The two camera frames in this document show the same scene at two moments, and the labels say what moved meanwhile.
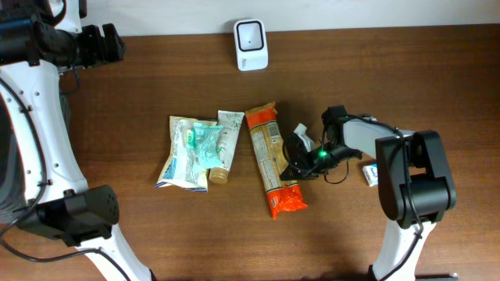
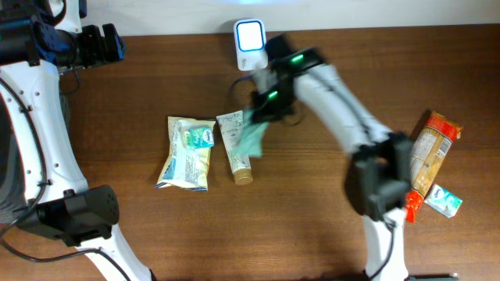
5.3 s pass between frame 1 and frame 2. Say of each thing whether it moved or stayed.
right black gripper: moved
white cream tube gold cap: moved
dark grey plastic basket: stayed
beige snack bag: stayed
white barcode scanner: stayed
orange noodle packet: moved
